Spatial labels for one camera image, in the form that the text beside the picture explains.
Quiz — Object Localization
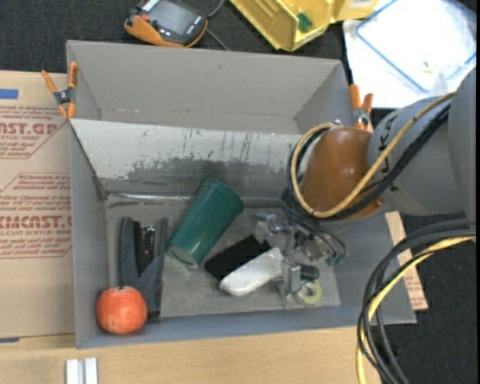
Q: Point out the dark green plastic cup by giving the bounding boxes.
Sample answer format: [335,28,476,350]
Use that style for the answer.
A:
[166,178,246,270]

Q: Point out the black stapler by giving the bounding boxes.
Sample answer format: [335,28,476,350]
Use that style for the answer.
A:
[117,215,170,321]

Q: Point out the black flat case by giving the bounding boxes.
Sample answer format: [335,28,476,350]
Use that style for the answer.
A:
[203,234,274,282]

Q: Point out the white curved plastic handle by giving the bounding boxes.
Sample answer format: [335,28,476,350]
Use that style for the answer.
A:
[218,247,286,298]

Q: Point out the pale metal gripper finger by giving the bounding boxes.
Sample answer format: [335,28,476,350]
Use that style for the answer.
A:
[278,258,305,308]
[253,211,284,244]

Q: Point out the brown cardboard board red print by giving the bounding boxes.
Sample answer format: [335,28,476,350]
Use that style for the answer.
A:
[0,68,430,344]

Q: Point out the yellow-green tape roll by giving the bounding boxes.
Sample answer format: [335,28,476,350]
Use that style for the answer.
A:
[295,279,324,307]

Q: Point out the orange fruit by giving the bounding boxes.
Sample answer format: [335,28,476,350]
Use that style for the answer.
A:
[94,286,150,336]

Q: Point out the grey metal bin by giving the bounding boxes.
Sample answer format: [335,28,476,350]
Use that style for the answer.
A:
[65,39,418,350]

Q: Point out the black cylinder on white bracket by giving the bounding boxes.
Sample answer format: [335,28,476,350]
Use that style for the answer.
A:
[292,255,321,282]

